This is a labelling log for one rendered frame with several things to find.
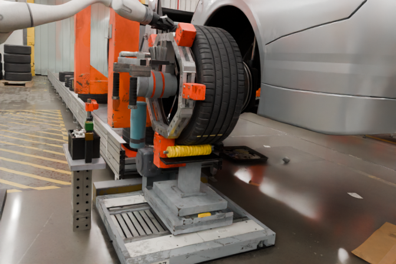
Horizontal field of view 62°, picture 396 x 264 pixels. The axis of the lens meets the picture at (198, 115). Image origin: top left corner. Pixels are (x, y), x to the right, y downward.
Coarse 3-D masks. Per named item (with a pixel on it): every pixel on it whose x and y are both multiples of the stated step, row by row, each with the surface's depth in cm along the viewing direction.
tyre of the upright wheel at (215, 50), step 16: (208, 32) 165; (224, 32) 171; (192, 48) 162; (208, 48) 157; (224, 48) 162; (208, 64) 153; (224, 64) 157; (240, 64) 162; (208, 80) 152; (224, 80) 156; (240, 80) 161; (208, 96) 153; (224, 96) 157; (240, 96) 162; (208, 112) 157; (224, 112) 161; (240, 112) 166; (192, 128) 164; (208, 128) 163; (224, 128) 168; (192, 144) 178
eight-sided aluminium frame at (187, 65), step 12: (168, 36) 168; (180, 48) 158; (180, 60) 155; (192, 60) 156; (180, 72) 154; (192, 72) 154; (180, 84) 155; (180, 96) 155; (156, 108) 198; (180, 108) 155; (192, 108) 157; (180, 120) 160; (168, 132) 170; (180, 132) 170
